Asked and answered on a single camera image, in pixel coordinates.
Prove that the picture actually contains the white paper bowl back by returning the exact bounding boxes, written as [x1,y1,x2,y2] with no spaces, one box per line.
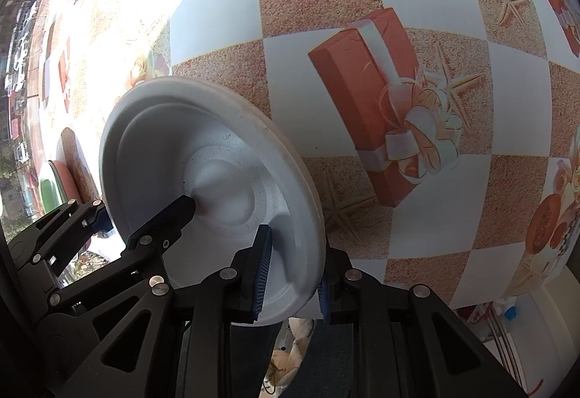
[99,77,326,325]

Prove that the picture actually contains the green square plate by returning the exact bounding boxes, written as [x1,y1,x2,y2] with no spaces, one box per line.
[39,179,62,213]

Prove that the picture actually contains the blue cap bottle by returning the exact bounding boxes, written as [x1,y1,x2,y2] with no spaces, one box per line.
[503,305,517,321]

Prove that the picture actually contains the patterned checkered tablecloth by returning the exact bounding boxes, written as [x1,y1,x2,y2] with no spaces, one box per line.
[38,0,579,308]

